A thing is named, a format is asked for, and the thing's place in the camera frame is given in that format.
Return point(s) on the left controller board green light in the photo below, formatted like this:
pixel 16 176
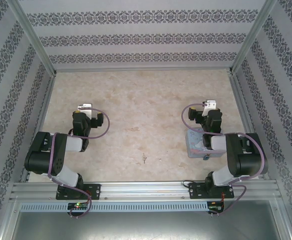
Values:
pixel 78 205

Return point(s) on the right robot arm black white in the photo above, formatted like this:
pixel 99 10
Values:
pixel 233 160

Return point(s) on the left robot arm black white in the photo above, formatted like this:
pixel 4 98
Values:
pixel 61 160

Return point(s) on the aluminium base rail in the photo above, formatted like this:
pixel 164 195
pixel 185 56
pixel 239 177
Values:
pixel 145 190

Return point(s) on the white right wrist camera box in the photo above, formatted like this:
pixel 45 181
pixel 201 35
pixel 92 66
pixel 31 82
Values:
pixel 209 107

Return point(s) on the right controller board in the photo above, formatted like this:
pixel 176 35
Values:
pixel 216 208

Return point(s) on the aluminium frame post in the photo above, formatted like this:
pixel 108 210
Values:
pixel 253 35
pixel 33 37

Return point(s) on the blue-grey printed tin box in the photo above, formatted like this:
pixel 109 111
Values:
pixel 194 143

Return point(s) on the aluminium side rail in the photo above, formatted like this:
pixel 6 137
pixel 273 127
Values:
pixel 248 120
pixel 39 125

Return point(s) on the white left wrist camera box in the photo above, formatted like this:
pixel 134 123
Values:
pixel 84 106

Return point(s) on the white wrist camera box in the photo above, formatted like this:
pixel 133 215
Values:
pixel 209 107
pixel 84 106

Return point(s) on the grey metal tray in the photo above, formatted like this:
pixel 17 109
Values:
pixel 145 227

